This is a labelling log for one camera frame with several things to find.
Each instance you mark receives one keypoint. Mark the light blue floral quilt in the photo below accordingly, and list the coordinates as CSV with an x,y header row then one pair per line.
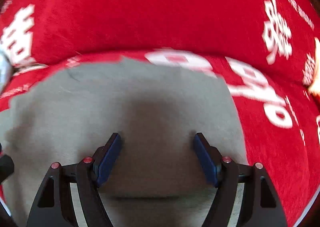
x,y
6,70

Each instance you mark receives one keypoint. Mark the grey-brown knit garment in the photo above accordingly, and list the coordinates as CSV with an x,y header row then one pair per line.
x,y
157,180

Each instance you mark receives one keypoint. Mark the red wedding blanket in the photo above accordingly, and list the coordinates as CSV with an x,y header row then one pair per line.
x,y
264,49

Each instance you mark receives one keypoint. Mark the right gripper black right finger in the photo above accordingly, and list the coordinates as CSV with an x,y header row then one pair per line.
x,y
260,204

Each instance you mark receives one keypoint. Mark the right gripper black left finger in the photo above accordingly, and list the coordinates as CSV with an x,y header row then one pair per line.
x,y
53,204

